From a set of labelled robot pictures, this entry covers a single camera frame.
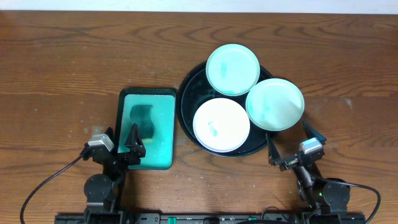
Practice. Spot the mint green plate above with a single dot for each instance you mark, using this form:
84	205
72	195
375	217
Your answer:
275	104
232	69

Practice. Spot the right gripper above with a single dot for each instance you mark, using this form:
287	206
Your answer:
273	156

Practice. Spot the rectangular green soapy tray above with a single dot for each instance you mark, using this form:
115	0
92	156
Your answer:
160	148

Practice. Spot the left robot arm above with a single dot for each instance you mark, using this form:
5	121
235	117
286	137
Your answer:
104	191

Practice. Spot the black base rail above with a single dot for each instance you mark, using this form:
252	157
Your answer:
155	218

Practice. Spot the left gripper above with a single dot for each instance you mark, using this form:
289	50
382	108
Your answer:
118	157

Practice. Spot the dark green scrub sponge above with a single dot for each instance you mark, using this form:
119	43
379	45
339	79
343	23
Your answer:
141	115

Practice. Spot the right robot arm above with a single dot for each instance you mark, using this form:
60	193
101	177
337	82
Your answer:
327	198

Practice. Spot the white plate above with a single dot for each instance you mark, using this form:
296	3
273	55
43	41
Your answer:
221	125

